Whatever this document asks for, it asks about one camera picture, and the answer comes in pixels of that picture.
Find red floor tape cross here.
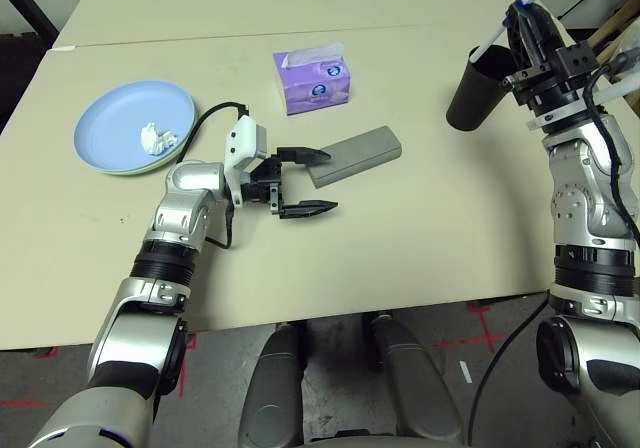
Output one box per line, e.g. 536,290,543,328
434,303,506,353

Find grey robot right leg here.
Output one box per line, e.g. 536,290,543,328
363,312,464,444

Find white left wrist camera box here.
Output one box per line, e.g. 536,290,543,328
222,115,271,208

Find white pen with blue cap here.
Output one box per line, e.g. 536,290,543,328
472,0,540,62

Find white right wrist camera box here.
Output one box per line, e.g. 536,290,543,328
527,80,640,133

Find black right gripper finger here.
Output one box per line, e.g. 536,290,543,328
501,1,534,75
524,0,569,71

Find black foam floor mats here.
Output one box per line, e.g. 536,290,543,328
0,32,52,134

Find black framed side table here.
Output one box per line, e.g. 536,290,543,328
0,0,57,49

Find white tissue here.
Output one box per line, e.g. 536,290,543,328
139,122,180,155

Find blue plastic plate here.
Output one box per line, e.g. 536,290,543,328
73,80,196,174

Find red floor tape line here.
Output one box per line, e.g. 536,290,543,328
177,332,199,397
0,398,49,410

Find grey robot left leg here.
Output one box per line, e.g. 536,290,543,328
238,322,307,448

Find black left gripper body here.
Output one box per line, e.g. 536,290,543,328
242,155,286,218

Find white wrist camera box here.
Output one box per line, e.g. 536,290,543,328
527,80,640,133
222,115,271,208

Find grey robot leg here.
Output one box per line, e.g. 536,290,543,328
363,312,464,444
238,322,307,448

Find green plastic plate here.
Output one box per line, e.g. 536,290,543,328
97,110,198,178

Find wooden stool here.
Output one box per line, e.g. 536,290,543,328
587,2,640,55

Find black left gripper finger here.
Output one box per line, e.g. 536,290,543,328
277,146,333,169
277,198,340,221

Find purple tissue pack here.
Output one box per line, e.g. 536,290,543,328
272,42,351,117

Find grey glasses case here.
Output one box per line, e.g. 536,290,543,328
308,125,404,189

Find black left wrist camera cable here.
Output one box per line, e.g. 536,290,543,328
177,102,251,250

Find black plastic cup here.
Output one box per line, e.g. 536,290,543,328
446,45,516,132

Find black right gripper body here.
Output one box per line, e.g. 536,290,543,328
502,40,600,116

